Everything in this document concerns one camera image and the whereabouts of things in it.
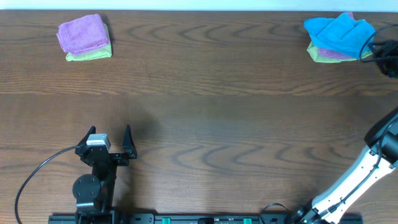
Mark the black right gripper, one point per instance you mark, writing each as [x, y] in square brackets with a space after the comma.
[389, 50]

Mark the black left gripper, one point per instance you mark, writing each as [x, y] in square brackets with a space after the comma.
[109, 156]

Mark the blue microfibre cloth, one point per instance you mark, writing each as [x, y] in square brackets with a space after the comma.
[362, 33]

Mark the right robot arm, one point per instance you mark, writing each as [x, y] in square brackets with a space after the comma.
[377, 160]

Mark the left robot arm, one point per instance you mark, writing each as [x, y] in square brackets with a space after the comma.
[94, 192]

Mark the crumpled purple cloth right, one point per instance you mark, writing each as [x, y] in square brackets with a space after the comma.
[329, 53]

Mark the crumpled green cloth right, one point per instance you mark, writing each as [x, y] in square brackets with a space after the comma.
[313, 51]

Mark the folded green cloth left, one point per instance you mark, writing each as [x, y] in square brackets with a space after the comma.
[99, 53]

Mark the folded purple cloth left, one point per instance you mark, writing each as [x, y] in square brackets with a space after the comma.
[83, 34]

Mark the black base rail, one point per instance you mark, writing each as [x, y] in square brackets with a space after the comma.
[148, 218]

